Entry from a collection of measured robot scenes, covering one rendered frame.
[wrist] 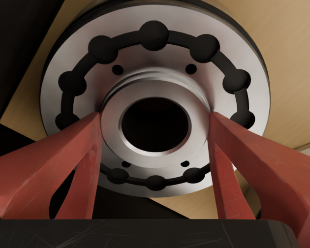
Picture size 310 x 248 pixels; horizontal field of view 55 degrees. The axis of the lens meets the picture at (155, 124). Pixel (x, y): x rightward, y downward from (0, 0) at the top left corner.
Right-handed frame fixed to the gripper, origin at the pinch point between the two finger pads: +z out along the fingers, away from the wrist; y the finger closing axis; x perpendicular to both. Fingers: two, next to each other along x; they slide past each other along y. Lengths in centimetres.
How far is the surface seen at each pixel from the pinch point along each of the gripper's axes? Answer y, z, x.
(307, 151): -8.9, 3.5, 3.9
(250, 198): -6.3, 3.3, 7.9
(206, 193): -3.6, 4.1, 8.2
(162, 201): -0.5, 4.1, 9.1
